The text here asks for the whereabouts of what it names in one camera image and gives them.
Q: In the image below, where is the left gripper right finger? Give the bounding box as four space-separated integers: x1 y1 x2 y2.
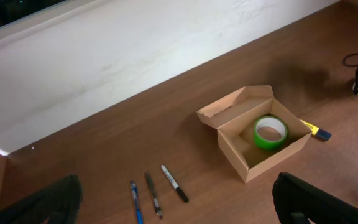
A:
272 172 358 224

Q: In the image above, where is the blue ballpoint pen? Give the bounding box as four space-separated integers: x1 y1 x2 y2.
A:
130 180 144 224

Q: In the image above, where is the black permanent marker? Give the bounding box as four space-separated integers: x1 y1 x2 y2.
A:
161 164 189 203

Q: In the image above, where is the yellow highlighter marker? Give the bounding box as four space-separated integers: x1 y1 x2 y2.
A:
301 119 331 142

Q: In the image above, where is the green tape roll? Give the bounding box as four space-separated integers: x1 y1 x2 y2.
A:
253 116 288 151

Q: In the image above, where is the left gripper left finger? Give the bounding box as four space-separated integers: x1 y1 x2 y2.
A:
0 175 83 224

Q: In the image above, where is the dark grey pen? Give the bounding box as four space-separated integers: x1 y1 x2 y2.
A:
145 171 163 220

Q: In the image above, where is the open cardboard box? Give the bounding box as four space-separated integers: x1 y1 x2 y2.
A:
197 85 311 182

